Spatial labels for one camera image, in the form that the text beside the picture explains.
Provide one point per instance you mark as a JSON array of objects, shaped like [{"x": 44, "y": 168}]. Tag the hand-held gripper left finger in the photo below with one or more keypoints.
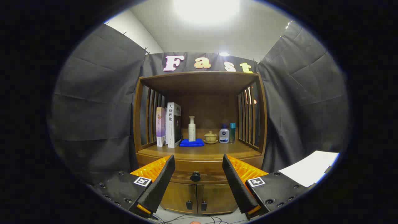
[{"x": 161, "y": 183}]

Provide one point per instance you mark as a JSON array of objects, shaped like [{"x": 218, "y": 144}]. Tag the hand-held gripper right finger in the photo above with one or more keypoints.
[{"x": 236, "y": 183}]

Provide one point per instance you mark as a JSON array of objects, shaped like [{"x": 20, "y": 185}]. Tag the black round drawer knob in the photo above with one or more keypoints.
[{"x": 195, "y": 176}]

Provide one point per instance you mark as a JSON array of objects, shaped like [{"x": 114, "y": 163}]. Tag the brown wooden drawer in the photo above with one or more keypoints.
[{"x": 199, "y": 165}]

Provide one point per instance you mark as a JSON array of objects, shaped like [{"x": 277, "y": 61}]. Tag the wooden cabinet door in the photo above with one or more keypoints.
[
  {"x": 178, "y": 196},
  {"x": 217, "y": 197}
]

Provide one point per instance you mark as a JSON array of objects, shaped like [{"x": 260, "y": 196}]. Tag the wooden countertop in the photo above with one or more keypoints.
[{"x": 214, "y": 151}]

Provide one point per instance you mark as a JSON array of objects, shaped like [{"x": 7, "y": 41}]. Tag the brown wooden cabinet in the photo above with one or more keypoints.
[{"x": 202, "y": 84}]

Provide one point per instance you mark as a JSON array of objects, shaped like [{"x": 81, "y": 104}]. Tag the white bottle with blue cap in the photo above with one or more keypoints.
[{"x": 224, "y": 135}]

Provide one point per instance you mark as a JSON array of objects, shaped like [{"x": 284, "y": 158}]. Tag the blue folded cloth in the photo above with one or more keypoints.
[{"x": 192, "y": 143}]

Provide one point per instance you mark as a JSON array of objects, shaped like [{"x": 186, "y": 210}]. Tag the teal slim bottle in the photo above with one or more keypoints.
[{"x": 232, "y": 132}]

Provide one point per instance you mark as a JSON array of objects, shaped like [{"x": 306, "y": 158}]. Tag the yellow lidded teacup with saucer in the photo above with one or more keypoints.
[{"x": 210, "y": 137}]

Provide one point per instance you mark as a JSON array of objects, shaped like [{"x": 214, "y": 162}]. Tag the pink purple book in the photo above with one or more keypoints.
[{"x": 160, "y": 126}]

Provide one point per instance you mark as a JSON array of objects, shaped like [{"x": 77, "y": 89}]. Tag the thick white book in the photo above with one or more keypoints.
[{"x": 172, "y": 124}]

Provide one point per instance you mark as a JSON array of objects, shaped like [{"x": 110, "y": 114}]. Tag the white pump bottle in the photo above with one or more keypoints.
[{"x": 192, "y": 130}]

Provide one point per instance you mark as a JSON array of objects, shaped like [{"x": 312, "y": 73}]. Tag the white grey appliance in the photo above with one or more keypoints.
[{"x": 311, "y": 168}]

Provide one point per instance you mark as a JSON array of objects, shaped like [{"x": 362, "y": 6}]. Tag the black backdrop cloth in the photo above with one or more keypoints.
[{"x": 93, "y": 109}]

